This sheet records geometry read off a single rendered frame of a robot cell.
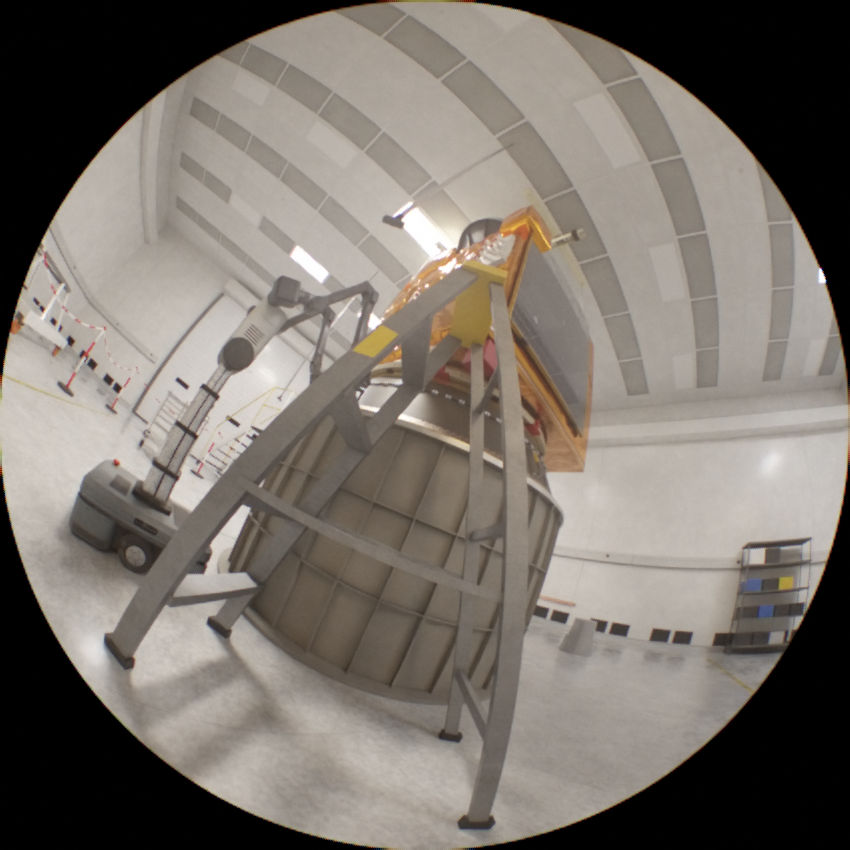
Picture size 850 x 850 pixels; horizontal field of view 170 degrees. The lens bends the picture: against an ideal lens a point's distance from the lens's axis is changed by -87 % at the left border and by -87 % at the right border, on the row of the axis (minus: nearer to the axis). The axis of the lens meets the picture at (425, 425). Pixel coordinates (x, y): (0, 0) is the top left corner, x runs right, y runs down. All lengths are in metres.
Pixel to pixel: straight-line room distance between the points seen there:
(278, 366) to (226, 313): 2.54
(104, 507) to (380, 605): 1.16
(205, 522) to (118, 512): 0.70
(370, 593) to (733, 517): 6.33
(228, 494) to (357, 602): 0.80
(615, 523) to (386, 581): 5.69
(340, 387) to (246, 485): 0.28
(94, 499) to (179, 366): 8.36
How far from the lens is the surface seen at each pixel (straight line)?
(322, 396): 0.62
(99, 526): 1.32
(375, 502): 1.23
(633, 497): 6.63
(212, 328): 9.78
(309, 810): 0.79
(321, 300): 1.46
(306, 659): 1.32
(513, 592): 0.56
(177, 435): 1.41
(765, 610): 6.14
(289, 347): 9.97
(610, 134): 4.66
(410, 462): 1.28
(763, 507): 6.91
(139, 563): 1.35
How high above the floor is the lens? 0.65
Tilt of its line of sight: 24 degrees up
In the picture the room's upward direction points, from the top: 24 degrees clockwise
